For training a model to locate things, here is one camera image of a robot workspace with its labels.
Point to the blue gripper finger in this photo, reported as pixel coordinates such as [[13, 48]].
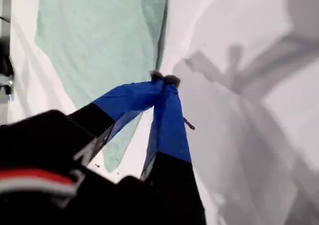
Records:
[[169, 135], [129, 97]]

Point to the pale green T-shirt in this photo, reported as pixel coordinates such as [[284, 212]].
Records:
[[99, 35]]

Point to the black box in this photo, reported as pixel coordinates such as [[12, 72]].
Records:
[[5, 58]]

